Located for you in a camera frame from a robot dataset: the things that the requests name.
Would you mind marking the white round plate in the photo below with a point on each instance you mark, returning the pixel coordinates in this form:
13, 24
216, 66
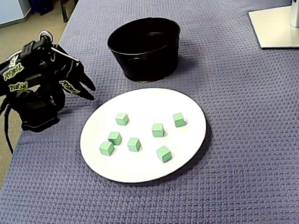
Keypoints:
132, 169

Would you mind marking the dark furniture legs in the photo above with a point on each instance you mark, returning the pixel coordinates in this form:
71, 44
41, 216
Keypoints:
64, 8

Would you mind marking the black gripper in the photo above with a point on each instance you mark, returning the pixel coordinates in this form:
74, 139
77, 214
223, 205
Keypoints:
70, 80

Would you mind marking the blue bin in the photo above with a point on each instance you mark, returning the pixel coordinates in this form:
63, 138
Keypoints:
41, 4

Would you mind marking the green cube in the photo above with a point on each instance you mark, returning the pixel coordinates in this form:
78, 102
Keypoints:
158, 130
134, 145
179, 120
164, 154
106, 148
114, 138
122, 119

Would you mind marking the black metal bucket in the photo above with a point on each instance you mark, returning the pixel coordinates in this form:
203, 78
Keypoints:
146, 66

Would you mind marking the silver monitor stand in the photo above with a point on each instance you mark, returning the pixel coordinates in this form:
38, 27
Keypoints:
274, 28

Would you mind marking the blue waffle weave cloth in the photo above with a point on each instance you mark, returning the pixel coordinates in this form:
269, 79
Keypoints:
242, 136

